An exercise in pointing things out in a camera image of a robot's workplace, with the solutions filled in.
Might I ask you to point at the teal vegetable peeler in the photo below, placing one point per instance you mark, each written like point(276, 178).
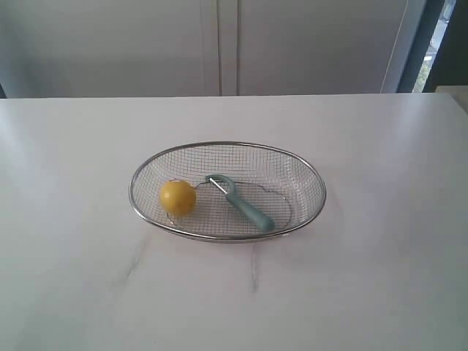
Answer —
point(226, 185)

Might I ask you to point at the yellow lemon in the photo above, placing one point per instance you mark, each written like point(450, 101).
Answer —
point(178, 198)

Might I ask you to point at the metal wire mesh basket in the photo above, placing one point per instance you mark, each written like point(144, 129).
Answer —
point(280, 183)

